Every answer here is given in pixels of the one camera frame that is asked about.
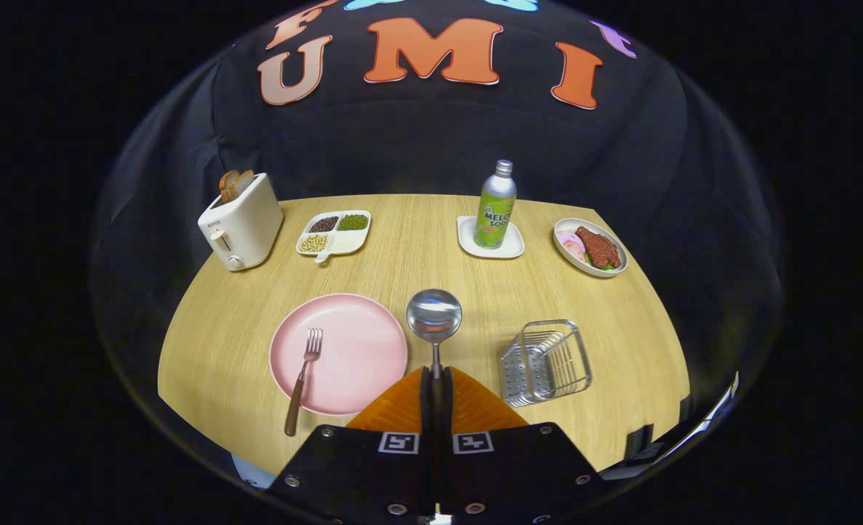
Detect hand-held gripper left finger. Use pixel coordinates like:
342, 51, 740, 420
266, 366, 438, 525

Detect white divided dish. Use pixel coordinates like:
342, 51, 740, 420
296, 210, 372, 264

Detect white square coaster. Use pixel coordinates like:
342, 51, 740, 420
457, 215, 525, 260

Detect metal wire basket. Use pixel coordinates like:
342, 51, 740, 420
500, 319, 593, 408

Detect spoon with brown handle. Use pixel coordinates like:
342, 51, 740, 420
406, 289, 463, 380

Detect pink round plate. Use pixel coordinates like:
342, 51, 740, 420
269, 293, 409, 417

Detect pink ham slices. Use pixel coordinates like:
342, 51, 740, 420
557, 230, 587, 263

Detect green soda bottle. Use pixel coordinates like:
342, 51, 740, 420
474, 160, 517, 249

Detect white toaster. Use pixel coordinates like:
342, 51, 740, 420
198, 172, 285, 272

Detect red-brown meat piece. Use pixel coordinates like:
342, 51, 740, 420
576, 226, 622, 268

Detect fork with brown handle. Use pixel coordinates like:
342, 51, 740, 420
284, 327, 324, 437

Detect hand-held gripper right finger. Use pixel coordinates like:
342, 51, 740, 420
441, 366, 608, 524

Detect white oval bowl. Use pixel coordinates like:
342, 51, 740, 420
553, 217, 629, 279

